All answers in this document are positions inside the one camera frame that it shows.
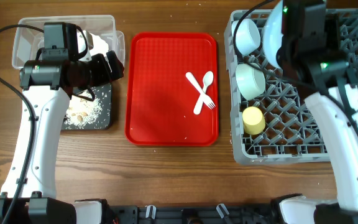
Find white napkin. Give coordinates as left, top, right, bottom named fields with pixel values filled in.
left=84, top=31, right=109, bottom=60

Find rice and food leftovers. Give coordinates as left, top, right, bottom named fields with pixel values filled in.
left=63, top=88, right=111, bottom=128

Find white plastic spoon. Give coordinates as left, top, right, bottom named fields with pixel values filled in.
left=193, top=71, right=214, bottom=115

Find white plastic fork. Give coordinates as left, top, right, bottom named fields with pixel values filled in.
left=185, top=72, right=216, bottom=109

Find green bowl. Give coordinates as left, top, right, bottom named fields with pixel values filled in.
left=235, top=63, right=265, bottom=100

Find light blue bowl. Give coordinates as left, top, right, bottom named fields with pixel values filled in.
left=236, top=19, right=261, bottom=55

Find yellow plastic cup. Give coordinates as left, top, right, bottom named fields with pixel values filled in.
left=242, top=106, right=265, bottom=135

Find light blue plate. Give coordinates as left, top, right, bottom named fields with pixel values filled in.
left=262, top=1, right=283, bottom=68

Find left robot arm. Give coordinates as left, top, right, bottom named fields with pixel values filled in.
left=0, top=22, right=124, bottom=223

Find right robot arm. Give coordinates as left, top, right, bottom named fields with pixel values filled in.
left=277, top=1, right=358, bottom=223

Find grey dishwasher rack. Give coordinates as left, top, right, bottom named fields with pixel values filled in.
left=224, top=9, right=358, bottom=165

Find black plastic tray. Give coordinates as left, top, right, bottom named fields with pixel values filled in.
left=61, top=82, right=114, bottom=131

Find red serving tray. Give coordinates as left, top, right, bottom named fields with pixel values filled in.
left=124, top=32, right=219, bottom=147

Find clear plastic bin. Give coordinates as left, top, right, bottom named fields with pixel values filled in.
left=12, top=15, right=126, bottom=70

